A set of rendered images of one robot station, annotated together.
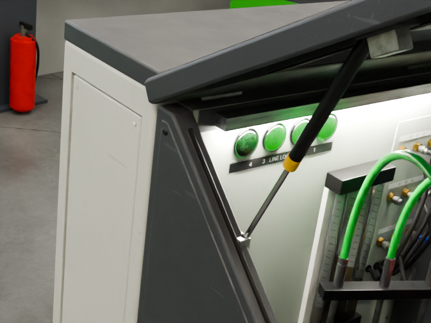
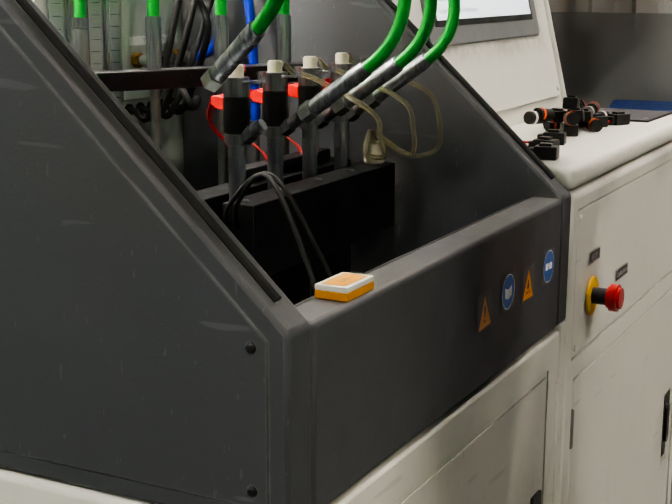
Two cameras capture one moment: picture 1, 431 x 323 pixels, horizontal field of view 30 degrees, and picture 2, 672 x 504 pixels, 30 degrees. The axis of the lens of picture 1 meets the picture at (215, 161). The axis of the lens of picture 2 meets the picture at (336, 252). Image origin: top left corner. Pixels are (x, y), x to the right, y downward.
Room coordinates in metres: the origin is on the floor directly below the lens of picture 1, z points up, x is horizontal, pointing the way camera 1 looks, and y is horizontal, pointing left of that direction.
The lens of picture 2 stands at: (-0.17, 0.00, 1.21)
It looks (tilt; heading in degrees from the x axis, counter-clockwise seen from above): 12 degrees down; 339
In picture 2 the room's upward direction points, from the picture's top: straight up
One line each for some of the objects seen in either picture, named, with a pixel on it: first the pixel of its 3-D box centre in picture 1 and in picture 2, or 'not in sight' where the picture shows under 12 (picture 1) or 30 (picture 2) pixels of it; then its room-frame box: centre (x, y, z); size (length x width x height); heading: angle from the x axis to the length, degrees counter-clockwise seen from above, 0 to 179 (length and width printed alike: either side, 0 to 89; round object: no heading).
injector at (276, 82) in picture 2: not in sight; (283, 167); (1.13, -0.44, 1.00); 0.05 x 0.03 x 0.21; 41
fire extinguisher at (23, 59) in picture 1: (24, 66); not in sight; (4.55, 1.20, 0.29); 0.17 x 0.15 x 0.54; 141
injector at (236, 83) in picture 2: not in sight; (246, 177); (1.08, -0.38, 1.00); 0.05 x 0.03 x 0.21; 41
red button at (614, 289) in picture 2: not in sight; (606, 296); (1.17, -0.90, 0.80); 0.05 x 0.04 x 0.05; 131
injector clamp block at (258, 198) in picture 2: not in sight; (293, 241); (1.16, -0.47, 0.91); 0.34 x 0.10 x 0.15; 131
